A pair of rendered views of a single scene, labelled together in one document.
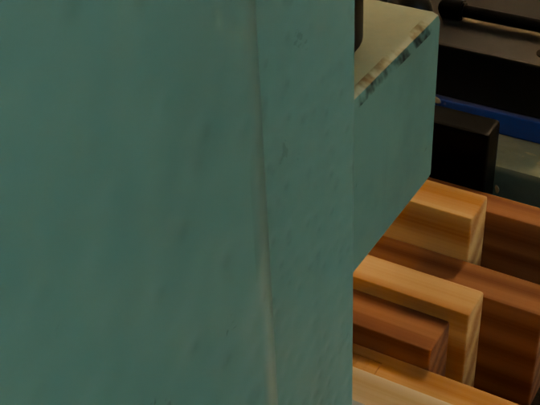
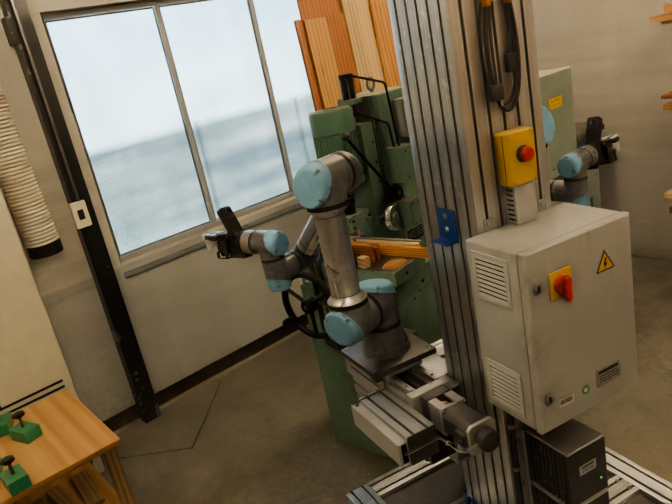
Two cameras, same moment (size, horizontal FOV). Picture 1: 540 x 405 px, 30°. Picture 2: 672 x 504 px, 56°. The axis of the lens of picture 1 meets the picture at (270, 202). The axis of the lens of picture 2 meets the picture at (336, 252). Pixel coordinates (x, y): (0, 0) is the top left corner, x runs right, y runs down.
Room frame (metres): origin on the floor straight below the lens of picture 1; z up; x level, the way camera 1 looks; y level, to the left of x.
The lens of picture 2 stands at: (2.83, 0.38, 1.75)
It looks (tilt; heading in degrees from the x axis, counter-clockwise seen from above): 18 degrees down; 191
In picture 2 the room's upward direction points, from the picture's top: 12 degrees counter-clockwise
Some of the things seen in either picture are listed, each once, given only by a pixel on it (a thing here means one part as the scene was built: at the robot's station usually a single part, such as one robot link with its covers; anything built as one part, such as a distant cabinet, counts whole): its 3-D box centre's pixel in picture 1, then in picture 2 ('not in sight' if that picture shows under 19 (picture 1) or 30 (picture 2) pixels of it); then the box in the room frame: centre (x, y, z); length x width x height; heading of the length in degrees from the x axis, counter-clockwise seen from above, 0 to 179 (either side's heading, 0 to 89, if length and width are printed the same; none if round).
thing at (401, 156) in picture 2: not in sight; (403, 163); (0.19, 0.24, 1.23); 0.09 x 0.08 x 0.15; 147
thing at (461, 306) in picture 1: (293, 291); not in sight; (0.34, -0.01, 0.93); 0.17 x 0.02 x 0.06; 57
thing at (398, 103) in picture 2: not in sight; (407, 115); (0.10, 0.28, 1.40); 0.10 x 0.06 x 0.16; 147
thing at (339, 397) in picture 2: not in sight; (394, 352); (0.19, 0.06, 0.36); 0.58 x 0.45 x 0.71; 147
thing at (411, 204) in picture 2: not in sight; (408, 212); (0.22, 0.22, 1.02); 0.09 x 0.07 x 0.12; 57
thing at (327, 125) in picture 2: not in sight; (337, 148); (0.29, -0.01, 1.35); 0.18 x 0.18 x 0.31
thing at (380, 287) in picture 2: not in sight; (376, 301); (1.04, 0.13, 0.98); 0.13 x 0.12 x 0.14; 150
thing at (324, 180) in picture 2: not in sight; (338, 253); (1.15, 0.07, 1.19); 0.15 x 0.12 x 0.55; 150
